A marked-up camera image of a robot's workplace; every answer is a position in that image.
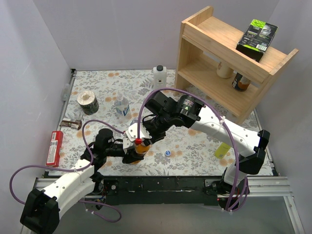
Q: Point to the wooden shelf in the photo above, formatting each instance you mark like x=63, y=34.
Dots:
x=203, y=38

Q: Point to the black green product box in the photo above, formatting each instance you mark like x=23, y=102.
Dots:
x=256, y=39

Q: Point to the orange juice bottle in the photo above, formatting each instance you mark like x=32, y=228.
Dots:
x=141, y=149

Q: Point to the red snack box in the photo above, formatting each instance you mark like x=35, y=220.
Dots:
x=54, y=149

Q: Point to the dark jar on shelf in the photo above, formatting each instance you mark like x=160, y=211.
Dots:
x=240, y=83

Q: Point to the small clear bottle at wall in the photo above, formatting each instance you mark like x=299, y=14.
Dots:
x=65, y=92

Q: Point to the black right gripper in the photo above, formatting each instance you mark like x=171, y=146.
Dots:
x=148, y=140

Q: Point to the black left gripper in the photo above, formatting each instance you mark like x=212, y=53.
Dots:
x=129, y=157

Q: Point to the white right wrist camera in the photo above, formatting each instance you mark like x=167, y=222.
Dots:
x=137, y=131

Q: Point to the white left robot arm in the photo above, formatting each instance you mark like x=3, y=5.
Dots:
x=44, y=208

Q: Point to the chocolate bar wrapper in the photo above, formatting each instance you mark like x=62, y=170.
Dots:
x=75, y=124

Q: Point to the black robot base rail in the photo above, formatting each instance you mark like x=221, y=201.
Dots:
x=126, y=190

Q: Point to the yellow squeeze bottle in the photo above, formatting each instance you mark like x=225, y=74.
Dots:
x=222, y=150

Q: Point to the white square lotion bottle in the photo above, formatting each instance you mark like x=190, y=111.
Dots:
x=159, y=76

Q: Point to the clear water bottle white-blue label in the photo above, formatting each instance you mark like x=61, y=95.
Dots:
x=122, y=107

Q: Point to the blue label water bottle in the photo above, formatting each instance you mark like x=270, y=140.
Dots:
x=134, y=120

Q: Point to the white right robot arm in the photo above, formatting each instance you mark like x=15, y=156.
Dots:
x=194, y=113

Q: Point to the cream cup on shelf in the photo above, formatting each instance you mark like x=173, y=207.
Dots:
x=224, y=71

